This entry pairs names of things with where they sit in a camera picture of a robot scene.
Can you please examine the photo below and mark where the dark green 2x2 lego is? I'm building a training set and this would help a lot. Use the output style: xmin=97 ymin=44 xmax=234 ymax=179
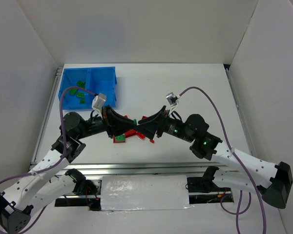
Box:
xmin=77 ymin=80 xmax=86 ymax=88

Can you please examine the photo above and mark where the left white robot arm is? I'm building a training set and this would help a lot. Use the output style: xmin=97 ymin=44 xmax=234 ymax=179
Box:
xmin=0 ymin=106 xmax=136 ymax=234

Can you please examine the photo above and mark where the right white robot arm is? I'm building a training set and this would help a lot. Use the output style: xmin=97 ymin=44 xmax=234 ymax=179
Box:
xmin=137 ymin=107 xmax=293 ymax=209

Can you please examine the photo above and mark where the red half-round lego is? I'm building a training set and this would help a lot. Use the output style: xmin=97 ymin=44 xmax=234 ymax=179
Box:
xmin=136 ymin=132 xmax=146 ymax=140

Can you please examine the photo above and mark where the green on red lego stack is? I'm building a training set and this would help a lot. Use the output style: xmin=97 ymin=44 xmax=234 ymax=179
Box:
xmin=113 ymin=134 xmax=126 ymax=143

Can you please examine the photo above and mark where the red lego brick under tower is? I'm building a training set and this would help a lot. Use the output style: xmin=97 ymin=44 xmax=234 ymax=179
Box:
xmin=124 ymin=130 xmax=137 ymax=138

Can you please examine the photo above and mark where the blue two-compartment bin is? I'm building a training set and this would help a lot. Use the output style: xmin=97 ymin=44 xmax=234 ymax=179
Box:
xmin=58 ymin=67 xmax=117 ymax=111

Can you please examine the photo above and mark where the white foil-covered panel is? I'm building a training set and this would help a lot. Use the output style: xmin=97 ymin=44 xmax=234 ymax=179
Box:
xmin=101 ymin=175 xmax=190 ymax=211

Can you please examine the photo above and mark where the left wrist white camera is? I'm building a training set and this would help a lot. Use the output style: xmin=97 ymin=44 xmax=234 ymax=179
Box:
xmin=91 ymin=93 xmax=106 ymax=112

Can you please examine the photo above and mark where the wrist white camera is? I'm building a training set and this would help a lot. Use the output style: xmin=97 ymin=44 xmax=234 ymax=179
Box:
xmin=91 ymin=93 xmax=106 ymax=112
xmin=166 ymin=92 xmax=180 ymax=113

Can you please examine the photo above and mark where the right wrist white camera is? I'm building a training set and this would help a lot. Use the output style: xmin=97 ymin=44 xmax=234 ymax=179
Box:
xmin=166 ymin=92 xmax=180 ymax=113

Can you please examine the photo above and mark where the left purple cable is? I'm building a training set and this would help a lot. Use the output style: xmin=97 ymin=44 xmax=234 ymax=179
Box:
xmin=0 ymin=86 xmax=100 ymax=234

